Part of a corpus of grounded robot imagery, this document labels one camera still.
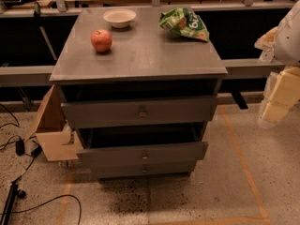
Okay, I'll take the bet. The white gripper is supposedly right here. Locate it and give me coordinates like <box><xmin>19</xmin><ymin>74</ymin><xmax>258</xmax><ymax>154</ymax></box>
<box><xmin>254</xmin><ymin>27</ymin><xmax>300</xmax><ymax>124</ymax></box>

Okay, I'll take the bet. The grey drawer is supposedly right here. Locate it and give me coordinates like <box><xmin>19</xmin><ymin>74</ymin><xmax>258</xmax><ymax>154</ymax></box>
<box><xmin>61</xmin><ymin>96</ymin><xmax>218</xmax><ymax>128</ymax></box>
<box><xmin>91</xmin><ymin>161</ymin><xmax>196</xmax><ymax>179</ymax></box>
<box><xmin>77</xmin><ymin>122</ymin><xmax>207</xmax><ymax>167</ymax></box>

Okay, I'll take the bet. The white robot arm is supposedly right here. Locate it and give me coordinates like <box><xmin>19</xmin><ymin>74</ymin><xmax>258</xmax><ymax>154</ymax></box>
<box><xmin>254</xmin><ymin>1</ymin><xmax>300</xmax><ymax>128</ymax></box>

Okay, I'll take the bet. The grey top drawer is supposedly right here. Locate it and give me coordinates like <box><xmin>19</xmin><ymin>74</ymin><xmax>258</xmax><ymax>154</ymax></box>
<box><xmin>61</xmin><ymin>96</ymin><xmax>218</xmax><ymax>128</ymax></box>

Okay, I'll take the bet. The grey wooden drawer cabinet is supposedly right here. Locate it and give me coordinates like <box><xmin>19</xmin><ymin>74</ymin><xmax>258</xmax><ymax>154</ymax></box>
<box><xmin>49</xmin><ymin>6</ymin><xmax>229</xmax><ymax>180</ymax></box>

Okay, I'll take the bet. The grey bottom drawer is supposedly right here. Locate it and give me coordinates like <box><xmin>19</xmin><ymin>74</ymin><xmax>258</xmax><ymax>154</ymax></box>
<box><xmin>91</xmin><ymin>161</ymin><xmax>196</xmax><ymax>179</ymax></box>

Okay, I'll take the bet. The green snack bag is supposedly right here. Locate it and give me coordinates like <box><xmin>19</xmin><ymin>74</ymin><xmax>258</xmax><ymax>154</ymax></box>
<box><xmin>158</xmin><ymin>7</ymin><xmax>209</xmax><ymax>42</ymax></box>

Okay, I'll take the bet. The white ceramic bowl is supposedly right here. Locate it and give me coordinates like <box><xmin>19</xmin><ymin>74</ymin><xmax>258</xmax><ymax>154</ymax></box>
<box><xmin>103</xmin><ymin>9</ymin><xmax>136</xmax><ymax>28</ymax></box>

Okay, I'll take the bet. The red apple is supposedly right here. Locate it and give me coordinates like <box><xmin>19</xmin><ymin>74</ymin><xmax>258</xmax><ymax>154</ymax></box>
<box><xmin>91</xmin><ymin>29</ymin><xmax>113</xmax><ymax>53</ymax></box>

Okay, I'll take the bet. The brown cardboard box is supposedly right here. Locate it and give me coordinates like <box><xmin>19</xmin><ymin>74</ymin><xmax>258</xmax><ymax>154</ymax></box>
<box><xmin>24</xmin><ymin>85</ymin><xmax>83</xmax><ymax>161</ymax></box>

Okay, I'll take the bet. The black power adapter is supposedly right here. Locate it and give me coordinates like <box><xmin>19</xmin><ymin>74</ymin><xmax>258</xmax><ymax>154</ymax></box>
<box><xmin>16</xmin><ymin>140</ymin><xmax>25</xmax><ymax>156</ymax></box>

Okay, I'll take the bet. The black tripod stand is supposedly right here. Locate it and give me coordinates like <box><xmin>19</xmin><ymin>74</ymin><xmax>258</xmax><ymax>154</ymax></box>
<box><xmin>0</xmin><ymin>180</ymin><xmax>27</xmax><ymax>225</ymax></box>

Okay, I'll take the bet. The grey metal rail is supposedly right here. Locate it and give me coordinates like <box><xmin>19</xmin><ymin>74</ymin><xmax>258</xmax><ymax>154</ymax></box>
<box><xmin>0</xmin><ymin>59</ymin><xmax>284</xmax><ymax>87</ymax></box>

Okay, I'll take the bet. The black floor cable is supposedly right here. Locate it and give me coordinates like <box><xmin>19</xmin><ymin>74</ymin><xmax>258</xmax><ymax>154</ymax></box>
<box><xmin>0</xmin><ymin>194</ymin><xmax>83</xmax><ymax>225</ymax></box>

